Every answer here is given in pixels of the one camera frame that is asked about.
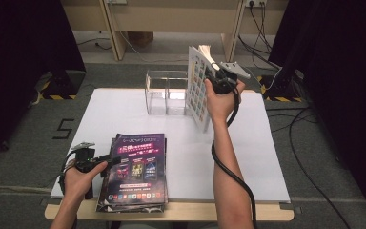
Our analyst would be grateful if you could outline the black stand base striped tape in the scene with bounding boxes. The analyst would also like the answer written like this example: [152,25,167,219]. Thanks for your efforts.
[256,68,305,103]
[38,70,87,101]

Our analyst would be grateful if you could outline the white wall socket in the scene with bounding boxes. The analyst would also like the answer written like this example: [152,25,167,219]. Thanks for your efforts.
[244,0,268,8]

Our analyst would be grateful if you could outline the long black floor cable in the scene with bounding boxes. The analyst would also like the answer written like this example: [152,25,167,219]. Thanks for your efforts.
[287,107,354,229]

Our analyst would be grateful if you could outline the black power cable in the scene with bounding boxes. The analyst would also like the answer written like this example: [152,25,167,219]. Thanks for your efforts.
[237,33,282,72]
[249,2,274,54]

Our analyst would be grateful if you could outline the person's right hand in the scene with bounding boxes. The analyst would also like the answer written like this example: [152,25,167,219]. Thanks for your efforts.
[204,78,247,127]

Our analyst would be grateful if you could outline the black and red magazine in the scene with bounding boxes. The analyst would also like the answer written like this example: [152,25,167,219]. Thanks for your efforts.
[95,136,167,214]

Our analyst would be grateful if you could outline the person's left hand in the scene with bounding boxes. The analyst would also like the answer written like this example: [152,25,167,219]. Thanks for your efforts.
[62,160,109,203]

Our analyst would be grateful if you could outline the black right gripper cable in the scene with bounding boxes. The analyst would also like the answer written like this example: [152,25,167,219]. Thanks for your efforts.
[211,88,259,229]

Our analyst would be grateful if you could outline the beige wooden desk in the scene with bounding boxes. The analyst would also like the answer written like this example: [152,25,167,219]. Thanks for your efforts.
[60,0,290,63]

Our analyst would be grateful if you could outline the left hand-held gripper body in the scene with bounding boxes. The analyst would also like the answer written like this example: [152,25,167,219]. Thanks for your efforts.
[71,141,110,175]

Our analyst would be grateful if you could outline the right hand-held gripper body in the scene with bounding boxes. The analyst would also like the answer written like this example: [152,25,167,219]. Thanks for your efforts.
[207,61,252,95]

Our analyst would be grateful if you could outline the black curtain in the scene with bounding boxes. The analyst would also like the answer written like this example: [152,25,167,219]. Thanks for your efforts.
[0,0,88,168]
[267,0,366,223]

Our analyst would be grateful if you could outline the purple magazine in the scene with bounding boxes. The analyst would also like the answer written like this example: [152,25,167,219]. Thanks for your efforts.
[103,133,170,206]

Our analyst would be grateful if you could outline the white magazine with picture grid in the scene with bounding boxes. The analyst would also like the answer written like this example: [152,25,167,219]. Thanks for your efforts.
[185,44,217,134]

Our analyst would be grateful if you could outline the white floor cable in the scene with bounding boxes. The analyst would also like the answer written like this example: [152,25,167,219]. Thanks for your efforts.
[115,30,282,94]

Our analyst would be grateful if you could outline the clear acrylic magazine holder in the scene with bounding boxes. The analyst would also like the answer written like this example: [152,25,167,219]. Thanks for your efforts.
[144,70,204,116]

